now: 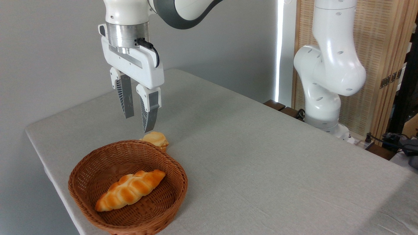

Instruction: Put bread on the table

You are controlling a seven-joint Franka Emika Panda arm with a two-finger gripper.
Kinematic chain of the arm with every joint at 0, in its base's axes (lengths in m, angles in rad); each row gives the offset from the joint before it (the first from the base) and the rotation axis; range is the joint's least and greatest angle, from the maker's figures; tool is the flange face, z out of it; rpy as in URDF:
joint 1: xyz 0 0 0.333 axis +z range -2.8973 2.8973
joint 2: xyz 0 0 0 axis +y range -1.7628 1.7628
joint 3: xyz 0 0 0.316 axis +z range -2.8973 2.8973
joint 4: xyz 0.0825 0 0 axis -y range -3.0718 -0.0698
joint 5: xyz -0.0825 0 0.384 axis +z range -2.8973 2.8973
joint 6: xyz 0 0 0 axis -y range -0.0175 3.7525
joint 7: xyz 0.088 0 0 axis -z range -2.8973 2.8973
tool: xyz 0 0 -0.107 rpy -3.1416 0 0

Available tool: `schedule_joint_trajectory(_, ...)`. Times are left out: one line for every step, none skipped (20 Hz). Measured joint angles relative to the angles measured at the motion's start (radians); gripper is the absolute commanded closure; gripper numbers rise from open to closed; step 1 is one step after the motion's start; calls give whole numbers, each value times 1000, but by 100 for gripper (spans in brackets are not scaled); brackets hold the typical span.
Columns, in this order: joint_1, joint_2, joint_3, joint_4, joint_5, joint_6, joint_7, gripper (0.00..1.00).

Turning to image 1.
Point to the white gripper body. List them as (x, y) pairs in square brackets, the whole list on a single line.
[(143, 70)]

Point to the grey rounded object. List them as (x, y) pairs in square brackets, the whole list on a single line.
[(413, 161)]

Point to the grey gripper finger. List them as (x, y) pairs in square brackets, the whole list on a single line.
[(151, 111), (126, 98)]

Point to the dark metal screen hinge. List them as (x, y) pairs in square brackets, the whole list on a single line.
[(390, 79)]

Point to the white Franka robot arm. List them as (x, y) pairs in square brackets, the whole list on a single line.
[(329, 65)]

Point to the black vertical post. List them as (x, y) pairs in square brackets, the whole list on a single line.
[(405, 88)]

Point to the long braided bread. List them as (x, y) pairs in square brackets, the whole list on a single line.
[(130, 189)]

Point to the dark brown wooden block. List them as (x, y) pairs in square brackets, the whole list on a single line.
[(274, 104), (380, 151), (289, 112)]

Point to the round golden bread roll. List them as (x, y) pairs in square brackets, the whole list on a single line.
[(156, 139)]

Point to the grey tablecloth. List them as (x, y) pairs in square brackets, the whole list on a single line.
[(261, 163)]

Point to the wooden folding screen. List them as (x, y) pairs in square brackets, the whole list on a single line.
[(380, 39)]

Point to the brown wicker basket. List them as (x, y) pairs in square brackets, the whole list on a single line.
[(98, 169)]

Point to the white vertical light strip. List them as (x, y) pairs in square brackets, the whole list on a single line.
[(279, 49)]

